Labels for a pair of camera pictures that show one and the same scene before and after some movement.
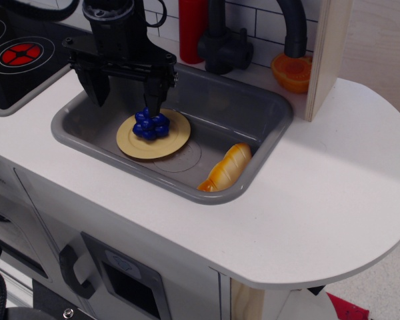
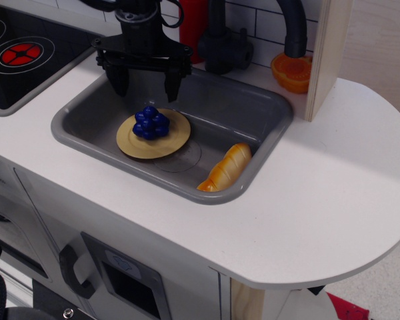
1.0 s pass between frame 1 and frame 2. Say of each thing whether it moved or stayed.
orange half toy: stayed
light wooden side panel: stayed
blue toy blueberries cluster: stayed
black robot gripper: moved
